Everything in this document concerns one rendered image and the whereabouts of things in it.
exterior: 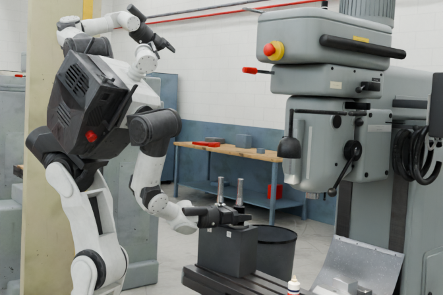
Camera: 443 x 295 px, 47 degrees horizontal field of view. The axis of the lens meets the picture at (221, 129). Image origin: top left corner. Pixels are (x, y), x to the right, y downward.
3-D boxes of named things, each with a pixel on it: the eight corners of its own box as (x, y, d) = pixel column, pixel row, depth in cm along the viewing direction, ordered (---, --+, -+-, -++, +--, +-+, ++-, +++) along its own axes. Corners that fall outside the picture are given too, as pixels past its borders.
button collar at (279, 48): (279, 60, 153) (281, 39, 152) (265, 60, 157) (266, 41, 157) (284, 60, 154) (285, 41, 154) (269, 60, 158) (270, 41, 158)
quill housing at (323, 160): (321, 197, 160) (327, 95, 158) (273, 186, 175) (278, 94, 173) (355, 191, 172) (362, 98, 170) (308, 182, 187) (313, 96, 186)
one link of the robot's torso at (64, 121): (64, 179, 156) (120, 86, 145) (18, 112, 173) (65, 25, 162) (133, 178, 180) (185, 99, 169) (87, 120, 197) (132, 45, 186)
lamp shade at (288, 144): (275, 157, 149) (276, 136, 148) (278, 155, 156) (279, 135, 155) (300, 159, 147) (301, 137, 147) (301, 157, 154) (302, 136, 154)
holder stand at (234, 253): (238, 278, 198) (241, 228, 197) (196, 265, 211) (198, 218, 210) (256, 271, 207) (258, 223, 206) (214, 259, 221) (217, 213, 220)
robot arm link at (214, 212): (240, 207, 198) (212, 209, 192) (238, 231, 198) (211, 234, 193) (225, 201, 209) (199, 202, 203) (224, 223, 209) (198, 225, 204)
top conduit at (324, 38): (327, 45, 145) (328, 33, 145) (316, 46, 149) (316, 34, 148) (406, 59, 175) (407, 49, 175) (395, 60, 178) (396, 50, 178)
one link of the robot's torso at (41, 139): (17, 149, 186) (38, 111, 181) (44, 147, 198) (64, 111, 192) (62, 200, 177) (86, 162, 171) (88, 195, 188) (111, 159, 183)
